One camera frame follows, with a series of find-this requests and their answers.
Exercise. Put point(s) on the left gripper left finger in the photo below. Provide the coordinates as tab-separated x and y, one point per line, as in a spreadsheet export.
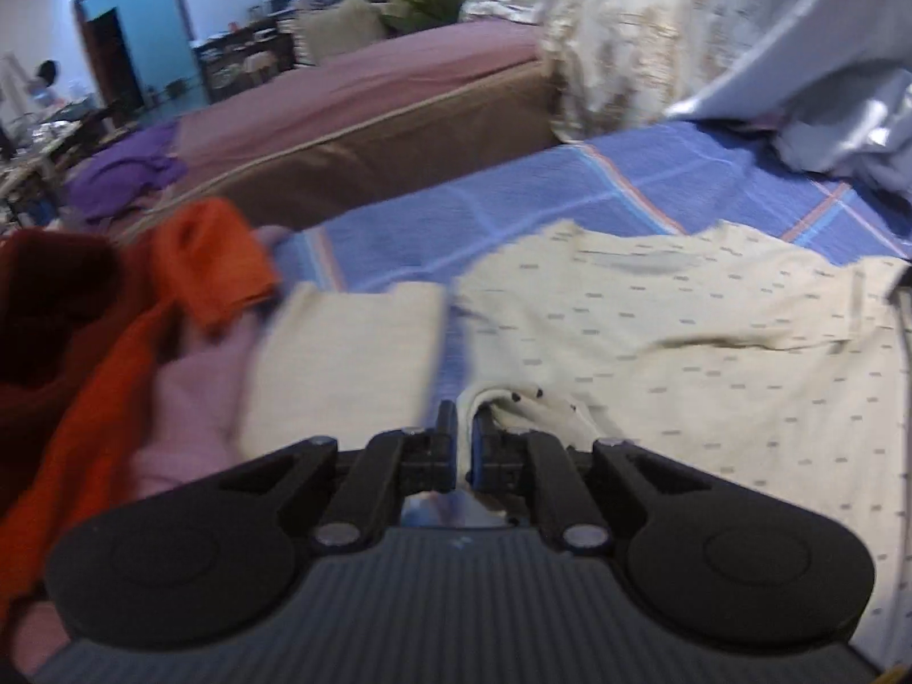
212	558

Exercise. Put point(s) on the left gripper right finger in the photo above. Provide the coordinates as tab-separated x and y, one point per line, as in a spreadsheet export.
717	563

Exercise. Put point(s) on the cream polka dot garment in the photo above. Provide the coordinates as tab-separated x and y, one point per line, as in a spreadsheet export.
728	350

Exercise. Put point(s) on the pink knit garment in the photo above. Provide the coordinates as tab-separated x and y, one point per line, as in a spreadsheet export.
195	402

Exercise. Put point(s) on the cream fleece garment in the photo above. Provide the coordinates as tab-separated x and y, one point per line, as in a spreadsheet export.
348	366

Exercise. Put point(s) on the dark red knit sweater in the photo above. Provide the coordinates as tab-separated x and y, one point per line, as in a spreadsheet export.
66	298

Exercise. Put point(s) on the orange knit garment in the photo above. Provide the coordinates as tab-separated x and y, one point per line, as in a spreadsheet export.
207	269

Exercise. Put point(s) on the purple cloth on bed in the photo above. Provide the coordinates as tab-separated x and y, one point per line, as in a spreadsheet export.
111	180

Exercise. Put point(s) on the blue plaid bed sheet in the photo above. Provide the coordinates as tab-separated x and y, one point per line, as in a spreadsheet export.
665	181

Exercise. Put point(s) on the mauve bed with brown base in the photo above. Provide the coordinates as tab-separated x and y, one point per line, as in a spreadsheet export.
393	118

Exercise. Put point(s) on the dark low sideboard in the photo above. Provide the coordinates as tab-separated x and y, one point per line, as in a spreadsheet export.
244	58

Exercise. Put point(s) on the light grey blanket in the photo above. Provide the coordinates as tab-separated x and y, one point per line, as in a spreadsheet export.
833	79

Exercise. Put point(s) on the beige cushion chair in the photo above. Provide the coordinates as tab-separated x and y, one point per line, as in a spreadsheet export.
328	33

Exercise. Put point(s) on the floral beige duvet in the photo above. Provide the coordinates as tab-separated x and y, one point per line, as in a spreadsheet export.
618	64

